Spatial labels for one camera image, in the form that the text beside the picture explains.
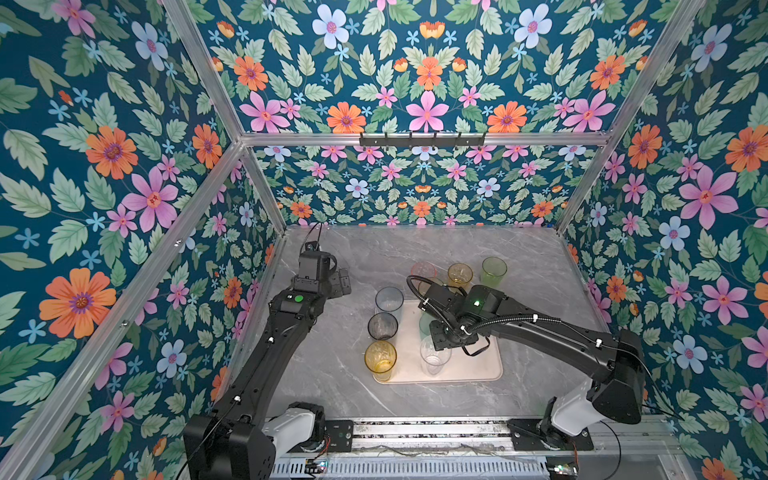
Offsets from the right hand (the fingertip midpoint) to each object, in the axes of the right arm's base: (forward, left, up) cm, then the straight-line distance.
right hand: (439, 339), depth 75 cm
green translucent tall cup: (0, +5, +22) cm, 22 cm away
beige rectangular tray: (-1, -15, -16) cm, 22 cm away
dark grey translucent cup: (+8, +16, -8) cm, 19 cm away
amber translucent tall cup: (0, +16, -12) cm, 20 cm away
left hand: (+16, +28, +9) cm, 34 cm away
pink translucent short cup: (+32, +2, -13) cm, 35 cm away
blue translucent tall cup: (+16, +13, -7) cm, 22 cm away
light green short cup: (+31, -22, -12) cm, 40 cm away
